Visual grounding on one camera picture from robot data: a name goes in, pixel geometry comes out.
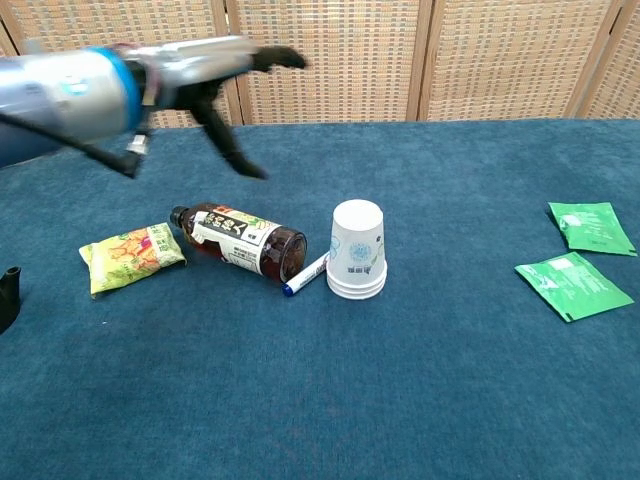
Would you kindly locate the brown tea bottle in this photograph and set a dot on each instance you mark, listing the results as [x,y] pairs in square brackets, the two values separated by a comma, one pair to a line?
[250,245]

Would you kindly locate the black flask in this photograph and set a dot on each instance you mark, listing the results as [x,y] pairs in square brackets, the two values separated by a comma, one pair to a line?
[7,300]

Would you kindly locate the blue carpet table mat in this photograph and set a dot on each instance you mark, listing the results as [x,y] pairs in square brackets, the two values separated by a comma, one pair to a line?
[320,375]

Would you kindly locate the yellow green snack packet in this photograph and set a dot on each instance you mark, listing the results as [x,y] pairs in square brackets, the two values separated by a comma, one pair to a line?
[130,257]

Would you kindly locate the green sachet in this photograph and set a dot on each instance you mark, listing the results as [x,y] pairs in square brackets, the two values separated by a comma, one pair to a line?
[592,227]
[572,285]

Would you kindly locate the white marker blue cap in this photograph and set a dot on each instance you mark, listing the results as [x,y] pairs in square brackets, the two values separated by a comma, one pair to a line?
[306,276]

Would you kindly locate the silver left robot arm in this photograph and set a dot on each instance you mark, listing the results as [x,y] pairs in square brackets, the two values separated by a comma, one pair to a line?
[60,95]

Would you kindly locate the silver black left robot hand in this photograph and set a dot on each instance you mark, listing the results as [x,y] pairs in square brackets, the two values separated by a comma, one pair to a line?
[200,60]

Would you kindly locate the white paper cup blue flower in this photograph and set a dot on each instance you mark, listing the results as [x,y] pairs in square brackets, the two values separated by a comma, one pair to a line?
[357,235]

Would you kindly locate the woven bamboo folding screen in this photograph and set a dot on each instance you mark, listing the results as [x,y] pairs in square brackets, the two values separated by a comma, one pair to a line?
[400,60]

